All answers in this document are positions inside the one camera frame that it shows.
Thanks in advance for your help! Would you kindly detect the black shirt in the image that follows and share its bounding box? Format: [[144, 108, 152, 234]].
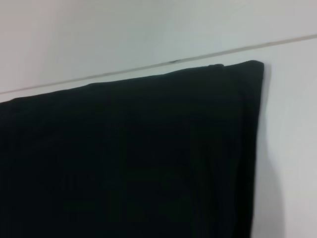
[[0, 59, 265, 238]]

